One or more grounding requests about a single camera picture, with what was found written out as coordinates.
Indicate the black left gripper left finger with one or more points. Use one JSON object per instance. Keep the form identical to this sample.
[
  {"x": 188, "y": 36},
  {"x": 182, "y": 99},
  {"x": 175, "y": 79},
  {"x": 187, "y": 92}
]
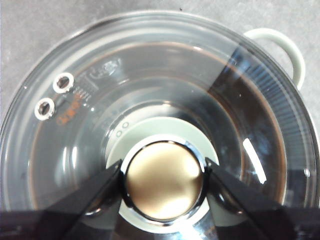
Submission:
[{"x": 65, "y": 215}]

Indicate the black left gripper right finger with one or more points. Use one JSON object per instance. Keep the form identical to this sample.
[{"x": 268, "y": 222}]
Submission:
[{"x": 250, "y": 215}]

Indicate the glass lid with green knob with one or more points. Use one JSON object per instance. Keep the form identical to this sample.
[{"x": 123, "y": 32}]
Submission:
[{"x": 165, "y": 182}]

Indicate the sage green electric cooking pot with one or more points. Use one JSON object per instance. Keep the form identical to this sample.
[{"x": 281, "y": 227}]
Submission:
[{"x": 296, "y": 57}]

